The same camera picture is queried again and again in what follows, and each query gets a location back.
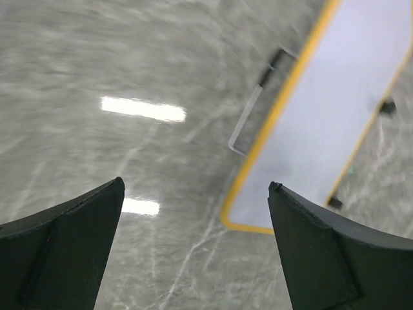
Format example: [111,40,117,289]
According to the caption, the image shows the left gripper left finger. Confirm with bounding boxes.
[1,177,125,309]

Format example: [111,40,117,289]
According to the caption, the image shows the wire whiteboard stand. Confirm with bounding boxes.
[228,47,397,209]

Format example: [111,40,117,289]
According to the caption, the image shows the yellow framed whiteboard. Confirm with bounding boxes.
[220,1,412,234]

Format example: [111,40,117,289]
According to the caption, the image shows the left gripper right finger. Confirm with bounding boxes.
[268,181,412,309]

